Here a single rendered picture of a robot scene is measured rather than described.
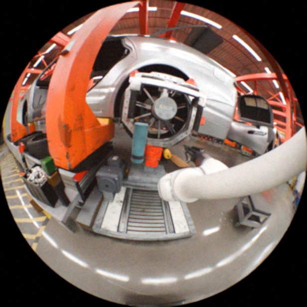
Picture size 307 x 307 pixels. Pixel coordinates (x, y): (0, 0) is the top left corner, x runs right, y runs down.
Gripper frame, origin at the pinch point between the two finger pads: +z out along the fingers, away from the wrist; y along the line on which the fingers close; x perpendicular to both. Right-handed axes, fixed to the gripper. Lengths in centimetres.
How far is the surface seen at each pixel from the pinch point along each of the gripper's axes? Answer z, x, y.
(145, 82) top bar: -10.0, 46.8, -1.1
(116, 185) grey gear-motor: -11, 11, -53
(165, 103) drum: -5.4, 32.8, 2.0
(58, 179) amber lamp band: -40, 37, -44
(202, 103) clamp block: -13.0, 23.4, 17.0
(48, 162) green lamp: -41, 42, -39
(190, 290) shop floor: -89, -49, -41
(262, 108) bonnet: 77, -98, 313
